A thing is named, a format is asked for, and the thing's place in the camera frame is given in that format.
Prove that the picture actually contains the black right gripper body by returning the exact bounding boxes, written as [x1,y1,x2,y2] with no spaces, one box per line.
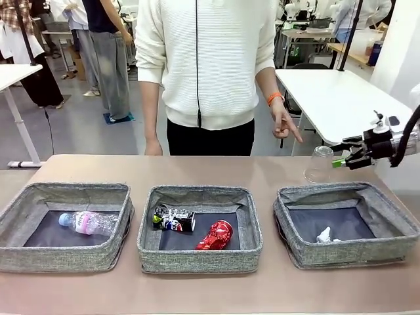
[362,126,394,165]

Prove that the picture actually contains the white paper ball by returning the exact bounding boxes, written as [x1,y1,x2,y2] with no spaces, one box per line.
[316,226,342,243]

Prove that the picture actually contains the crushed red can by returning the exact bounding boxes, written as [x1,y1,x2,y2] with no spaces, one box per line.
[195,219,234,251]

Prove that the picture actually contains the crushed black can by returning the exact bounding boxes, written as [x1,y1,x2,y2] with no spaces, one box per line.
[153,205,197,233]

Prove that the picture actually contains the clear bottle pink label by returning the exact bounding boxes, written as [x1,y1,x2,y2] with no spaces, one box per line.
[58,211,119,237]

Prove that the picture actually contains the person's right forearm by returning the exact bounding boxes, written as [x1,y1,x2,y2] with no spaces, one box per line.
[140,81,162,144]

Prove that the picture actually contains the person's left forearm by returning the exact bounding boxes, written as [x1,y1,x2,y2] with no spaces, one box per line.
[255,67,280,98]

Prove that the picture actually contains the person's left hand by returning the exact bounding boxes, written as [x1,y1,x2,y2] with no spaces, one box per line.
[270,96,305,144]

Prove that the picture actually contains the person's right hand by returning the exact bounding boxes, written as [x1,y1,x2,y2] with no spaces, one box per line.
[144,140,164,156]

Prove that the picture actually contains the clear plastic cup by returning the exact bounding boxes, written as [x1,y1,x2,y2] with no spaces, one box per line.
[303,146,335,183]

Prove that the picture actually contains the large white table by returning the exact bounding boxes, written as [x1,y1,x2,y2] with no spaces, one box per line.
[274,68,416,147]

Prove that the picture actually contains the wooden top table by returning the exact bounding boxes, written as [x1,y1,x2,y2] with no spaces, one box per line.
[327,42,375,70]

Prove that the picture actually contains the grey fabric basket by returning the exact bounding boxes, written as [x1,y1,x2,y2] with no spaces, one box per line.
[272,182,420,270]
[136,185,264,275]
[0,182,135,273]

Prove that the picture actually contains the dark blue bottle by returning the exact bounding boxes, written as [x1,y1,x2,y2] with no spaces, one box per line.
[367,39,383,67]

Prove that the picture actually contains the black stand pole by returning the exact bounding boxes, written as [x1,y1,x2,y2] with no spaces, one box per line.
[337,0,364,72]
[14,0,40,68]

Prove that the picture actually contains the bystander in pale blue top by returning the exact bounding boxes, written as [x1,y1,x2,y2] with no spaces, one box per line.
[334,0,393,44]

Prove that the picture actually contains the person in white sweater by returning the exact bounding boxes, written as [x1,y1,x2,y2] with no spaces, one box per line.
[135,0,277,157]

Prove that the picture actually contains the blue floor mat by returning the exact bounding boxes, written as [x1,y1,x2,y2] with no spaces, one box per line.
[103,111,136,125]

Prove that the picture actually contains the bystander in grey jeans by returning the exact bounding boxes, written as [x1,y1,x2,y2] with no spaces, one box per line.
[81,0,135,122]

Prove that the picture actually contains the brown cardboard box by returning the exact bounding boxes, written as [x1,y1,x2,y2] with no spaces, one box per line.
[67,45,88,81]

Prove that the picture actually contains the bystander in light shirt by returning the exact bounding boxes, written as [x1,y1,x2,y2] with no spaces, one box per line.
[51,0,101,96]

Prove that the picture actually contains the white table with legs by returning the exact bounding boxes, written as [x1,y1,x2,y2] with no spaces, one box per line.
[0,64,43,168]

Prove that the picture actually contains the bystander in plaid shirt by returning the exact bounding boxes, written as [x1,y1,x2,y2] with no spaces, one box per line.
[0,0,65,109]

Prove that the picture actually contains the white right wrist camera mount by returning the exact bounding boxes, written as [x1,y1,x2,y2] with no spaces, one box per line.
[373,110,400,134]

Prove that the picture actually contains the thin black hanging cable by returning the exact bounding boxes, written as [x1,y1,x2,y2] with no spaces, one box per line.
[194,0,203,127]

